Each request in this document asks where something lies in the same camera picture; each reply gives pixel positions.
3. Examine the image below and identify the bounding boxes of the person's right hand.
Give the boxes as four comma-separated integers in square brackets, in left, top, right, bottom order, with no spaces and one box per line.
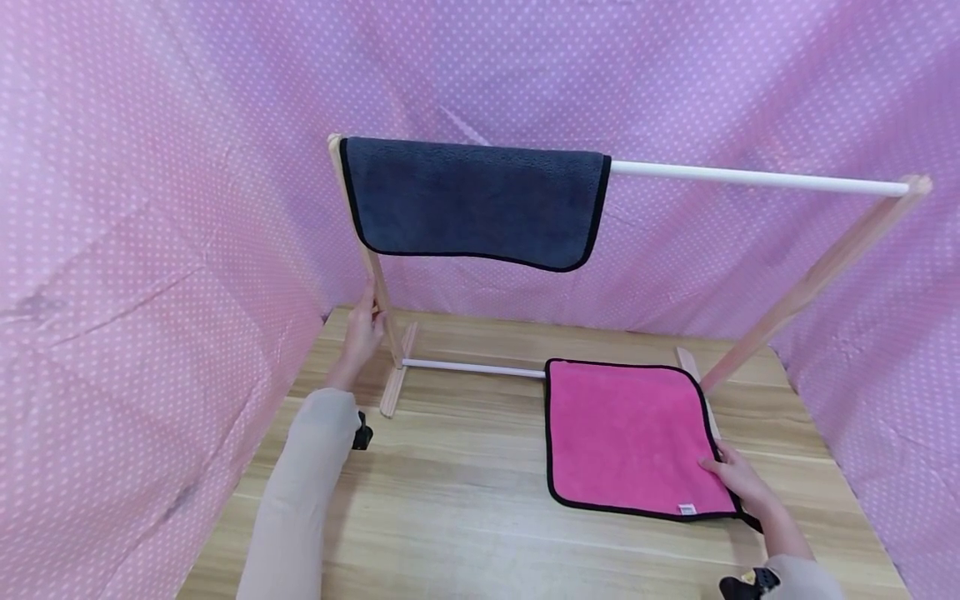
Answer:
[698,440,785,534]

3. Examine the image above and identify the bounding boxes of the pink towel black trim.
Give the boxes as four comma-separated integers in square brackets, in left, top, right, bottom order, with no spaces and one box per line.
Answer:
[544,358,765,534]

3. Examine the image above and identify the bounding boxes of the wooden towel rack white rods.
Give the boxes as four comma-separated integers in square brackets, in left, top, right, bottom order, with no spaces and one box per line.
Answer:
[327,133,933,419]

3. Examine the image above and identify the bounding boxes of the person's left forearm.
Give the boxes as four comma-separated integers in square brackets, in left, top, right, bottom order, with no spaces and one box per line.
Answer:
[235,387,366,600]

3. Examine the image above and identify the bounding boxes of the dark grey towel black trim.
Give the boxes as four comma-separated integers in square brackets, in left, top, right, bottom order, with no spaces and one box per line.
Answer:
[338,137,613,273]

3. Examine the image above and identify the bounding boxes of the person's left hand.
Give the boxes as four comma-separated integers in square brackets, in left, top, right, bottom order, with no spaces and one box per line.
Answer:
[327,278,388,393]

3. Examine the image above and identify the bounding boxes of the person's right forearm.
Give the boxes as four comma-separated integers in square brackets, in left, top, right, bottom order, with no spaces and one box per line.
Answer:
[754,500,850,600]

